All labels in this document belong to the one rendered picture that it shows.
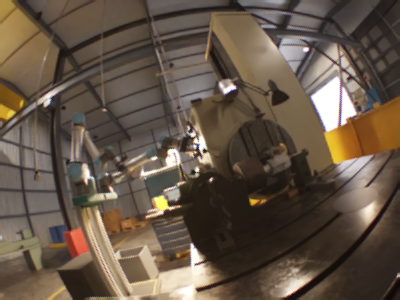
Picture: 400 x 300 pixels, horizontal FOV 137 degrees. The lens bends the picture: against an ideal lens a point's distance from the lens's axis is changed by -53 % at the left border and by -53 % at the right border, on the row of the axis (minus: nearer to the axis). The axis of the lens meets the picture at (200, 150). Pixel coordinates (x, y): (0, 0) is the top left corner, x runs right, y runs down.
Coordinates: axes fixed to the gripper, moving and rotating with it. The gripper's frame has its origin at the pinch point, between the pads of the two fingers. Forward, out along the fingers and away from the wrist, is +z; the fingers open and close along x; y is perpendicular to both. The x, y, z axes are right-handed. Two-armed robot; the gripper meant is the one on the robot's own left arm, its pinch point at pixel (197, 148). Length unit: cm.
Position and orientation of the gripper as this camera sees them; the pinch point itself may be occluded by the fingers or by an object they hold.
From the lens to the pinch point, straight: 135.4
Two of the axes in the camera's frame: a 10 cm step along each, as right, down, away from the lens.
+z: 9.7, 2.2, 0.2
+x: 2.1, -9.5, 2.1
